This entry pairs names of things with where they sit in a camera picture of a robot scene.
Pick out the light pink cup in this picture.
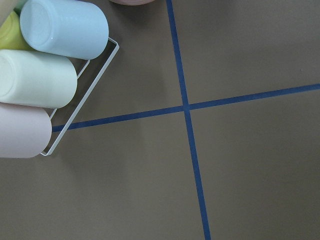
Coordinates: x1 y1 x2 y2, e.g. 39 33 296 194
0 103 52 158

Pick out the light green cup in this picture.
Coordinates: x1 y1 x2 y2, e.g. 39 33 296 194
0 49 78 109

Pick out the pink bowl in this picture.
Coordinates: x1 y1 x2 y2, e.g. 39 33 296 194
110 0 154 6

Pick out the light blue cup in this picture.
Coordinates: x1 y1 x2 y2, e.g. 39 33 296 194
20 0 109 60

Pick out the yellow-green cup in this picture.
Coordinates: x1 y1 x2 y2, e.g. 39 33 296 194
0 11 33 51

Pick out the white wire cup rack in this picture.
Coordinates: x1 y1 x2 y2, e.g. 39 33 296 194
41 37 120 156

